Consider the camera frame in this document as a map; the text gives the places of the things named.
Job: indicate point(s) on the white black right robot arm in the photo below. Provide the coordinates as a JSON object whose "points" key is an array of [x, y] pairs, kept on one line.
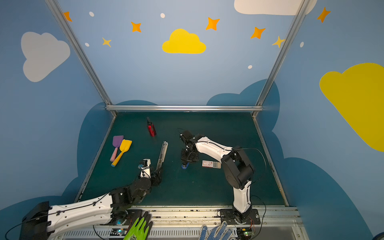
{"points": [[237, 167]]}

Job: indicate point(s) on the purple spatula pink handle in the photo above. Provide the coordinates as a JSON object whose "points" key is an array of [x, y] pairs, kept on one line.
{"points": [[117, 140]]}

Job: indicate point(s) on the front aluminium base frame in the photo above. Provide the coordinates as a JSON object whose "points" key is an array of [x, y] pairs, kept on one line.
{"points": [[184, 223]]}

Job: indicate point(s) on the corner aluminium post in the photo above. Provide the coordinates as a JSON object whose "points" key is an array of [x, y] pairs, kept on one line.
{"points": [[58, 13], [291, 34]]}

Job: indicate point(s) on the green work glove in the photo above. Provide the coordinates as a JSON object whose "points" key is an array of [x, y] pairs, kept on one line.
{"points": [[140, 228]]}

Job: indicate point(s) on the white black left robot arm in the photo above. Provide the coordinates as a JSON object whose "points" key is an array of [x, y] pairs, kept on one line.
{"points": [[45, 221]]}

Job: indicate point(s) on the red metal bottle black cap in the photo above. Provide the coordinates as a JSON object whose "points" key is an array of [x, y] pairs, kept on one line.
{"points": [[151, 128]]}

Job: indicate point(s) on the horizontal aluminium back rail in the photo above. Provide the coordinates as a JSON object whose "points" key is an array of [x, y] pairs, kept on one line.
{"points": [[156, 108]]}

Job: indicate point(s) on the red white staple box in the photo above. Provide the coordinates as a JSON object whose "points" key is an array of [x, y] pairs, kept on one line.
{"points": [[211, 164]]}

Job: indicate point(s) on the blue dotted white glove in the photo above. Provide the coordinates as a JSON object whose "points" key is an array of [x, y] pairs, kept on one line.
{"points": [[222, 232]]}

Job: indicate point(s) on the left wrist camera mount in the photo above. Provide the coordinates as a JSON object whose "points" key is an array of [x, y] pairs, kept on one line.
{"points": [[145, 168]]}

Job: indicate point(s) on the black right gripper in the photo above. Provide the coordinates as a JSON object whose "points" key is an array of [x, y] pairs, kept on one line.
{"points": [[186, 156]]}

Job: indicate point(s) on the left corner aluminium post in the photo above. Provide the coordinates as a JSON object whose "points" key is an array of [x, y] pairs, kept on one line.
{"points": [[58, 13]]}

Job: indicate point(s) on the yellow spatula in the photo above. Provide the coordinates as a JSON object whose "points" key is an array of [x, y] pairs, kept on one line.
{"points": [[124, 147]]}

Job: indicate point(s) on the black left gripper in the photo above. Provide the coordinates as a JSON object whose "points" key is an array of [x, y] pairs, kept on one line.
{"points": [[155, 177]]}

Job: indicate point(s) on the right corner aluminium post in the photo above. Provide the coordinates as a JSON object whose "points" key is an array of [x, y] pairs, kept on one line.
{"points": [[291, 34]]}

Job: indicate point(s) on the long metal stapler magazine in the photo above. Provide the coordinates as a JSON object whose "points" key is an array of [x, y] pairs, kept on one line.
{"points": [[162, 155]]}

